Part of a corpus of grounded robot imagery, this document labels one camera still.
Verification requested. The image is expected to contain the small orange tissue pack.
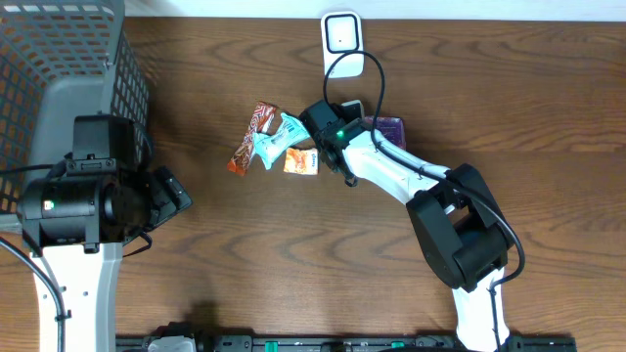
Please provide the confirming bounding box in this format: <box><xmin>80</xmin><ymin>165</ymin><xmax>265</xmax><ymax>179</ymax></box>
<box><xmin>283</xmin><ymin>148</ymin><xmax>319</xmax><ymax>175</ymax></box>

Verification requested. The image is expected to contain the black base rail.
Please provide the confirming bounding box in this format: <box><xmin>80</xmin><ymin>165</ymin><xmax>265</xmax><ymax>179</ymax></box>
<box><xmin>115</xmin><ymin>322</ymin><xmax>578</xmax><ymax>352</ymax></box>

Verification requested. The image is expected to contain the red Top chocolate bar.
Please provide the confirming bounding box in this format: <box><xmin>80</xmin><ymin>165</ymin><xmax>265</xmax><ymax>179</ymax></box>
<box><xmin>227</xmin><ymin>102</ymin><xmax>278</xmax><ymax>176</ymax></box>

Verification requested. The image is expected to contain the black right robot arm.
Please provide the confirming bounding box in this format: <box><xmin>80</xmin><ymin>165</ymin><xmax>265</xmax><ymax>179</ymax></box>
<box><xmin>298</xmin><ymin>101</ymin><xmax>525</xmax><ymax>351</ymax></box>

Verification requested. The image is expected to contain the dark grey plastic basket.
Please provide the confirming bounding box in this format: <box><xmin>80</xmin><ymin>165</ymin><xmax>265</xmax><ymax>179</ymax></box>
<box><xmin>1</xmin><ymin>0</ymin><xmax>149</xmax><ymax>234</ymax></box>

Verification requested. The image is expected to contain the teal green wipes pack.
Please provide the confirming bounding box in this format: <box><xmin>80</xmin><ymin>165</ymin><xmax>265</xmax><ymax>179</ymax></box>
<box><xmin>252</xmin><ymin>112</ymin><xmax>310</xmax><ymax>170</ymax></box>

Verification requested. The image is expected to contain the white barcode scanner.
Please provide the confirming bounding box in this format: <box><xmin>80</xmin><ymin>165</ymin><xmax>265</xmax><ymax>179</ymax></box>
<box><xmin>321</xmin><ymin>11</ymin><xmax>364</xmax><ymax>78</ymax></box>

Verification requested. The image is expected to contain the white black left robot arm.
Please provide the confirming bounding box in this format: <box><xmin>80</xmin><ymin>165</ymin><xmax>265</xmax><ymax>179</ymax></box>
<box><xmin>18</xmin><ymin>115</ymin><xmax>193</xmax><ymax>351</ymax></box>

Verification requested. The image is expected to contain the red purple sanitary pad pack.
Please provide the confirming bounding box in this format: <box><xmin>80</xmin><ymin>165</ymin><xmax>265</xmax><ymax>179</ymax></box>
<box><xmin>376</xmin><ymin>116</ymin><xmax>406</xmax><ymax>150</ymax></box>

